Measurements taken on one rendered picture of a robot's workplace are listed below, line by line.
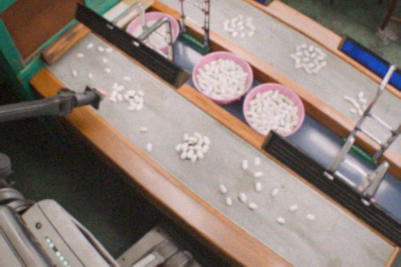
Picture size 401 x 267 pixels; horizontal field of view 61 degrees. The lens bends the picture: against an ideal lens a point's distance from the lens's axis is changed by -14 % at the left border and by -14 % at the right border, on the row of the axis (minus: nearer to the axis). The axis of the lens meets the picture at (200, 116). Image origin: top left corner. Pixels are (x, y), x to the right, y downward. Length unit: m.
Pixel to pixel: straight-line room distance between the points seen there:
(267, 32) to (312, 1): 1.46
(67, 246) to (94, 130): 0.95
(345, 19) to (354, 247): 2.22
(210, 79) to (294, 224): 0.75
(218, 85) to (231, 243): 0.72
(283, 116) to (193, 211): 0.57
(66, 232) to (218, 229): 0.78
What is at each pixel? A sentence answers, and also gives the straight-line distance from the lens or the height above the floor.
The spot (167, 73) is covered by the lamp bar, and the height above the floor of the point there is 1.08.
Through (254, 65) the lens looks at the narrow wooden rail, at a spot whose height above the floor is 0.76.
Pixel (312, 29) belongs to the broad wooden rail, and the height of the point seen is 0.76.
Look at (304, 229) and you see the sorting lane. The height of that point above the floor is 0.74.
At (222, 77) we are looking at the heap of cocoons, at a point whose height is 0.74.
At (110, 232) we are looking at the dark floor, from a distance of 2.29.
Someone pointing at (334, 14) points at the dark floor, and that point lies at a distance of 3.34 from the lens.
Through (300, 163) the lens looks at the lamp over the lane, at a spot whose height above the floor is 1.09.
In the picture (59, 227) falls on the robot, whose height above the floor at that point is 1.45.
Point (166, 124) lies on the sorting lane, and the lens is 1.64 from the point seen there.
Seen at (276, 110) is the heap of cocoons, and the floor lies 0.74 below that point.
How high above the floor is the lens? 2.16
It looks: 59 degrees down
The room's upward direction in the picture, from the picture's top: 1 degrees counter-clockwise
